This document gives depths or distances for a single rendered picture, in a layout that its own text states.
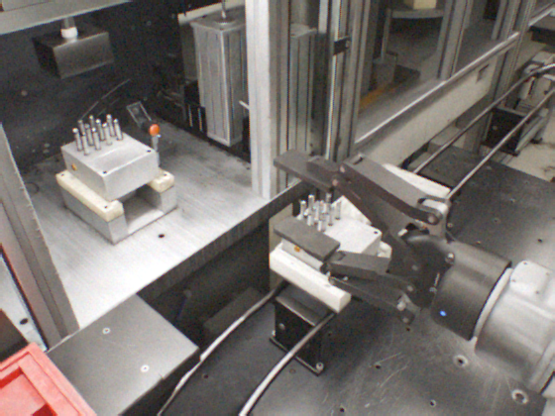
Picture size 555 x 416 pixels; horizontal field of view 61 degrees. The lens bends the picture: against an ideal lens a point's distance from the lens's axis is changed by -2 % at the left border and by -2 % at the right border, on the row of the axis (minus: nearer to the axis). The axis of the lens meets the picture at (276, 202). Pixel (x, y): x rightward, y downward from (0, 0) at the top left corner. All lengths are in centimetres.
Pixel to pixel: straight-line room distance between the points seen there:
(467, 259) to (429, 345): 56
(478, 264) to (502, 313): 4
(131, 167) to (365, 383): 53
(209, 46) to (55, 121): 35
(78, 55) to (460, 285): 57
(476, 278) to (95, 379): 45
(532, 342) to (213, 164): 70
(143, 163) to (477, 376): 67
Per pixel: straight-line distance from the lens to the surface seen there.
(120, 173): 76
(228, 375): 89
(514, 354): 40
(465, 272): 40
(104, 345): 67
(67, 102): 105
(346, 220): 79
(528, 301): 39
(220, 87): 93
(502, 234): 125
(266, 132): 78
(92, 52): 75
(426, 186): 98
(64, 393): 57
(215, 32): 89
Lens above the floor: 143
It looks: 38 degrees down
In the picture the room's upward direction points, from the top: straight up
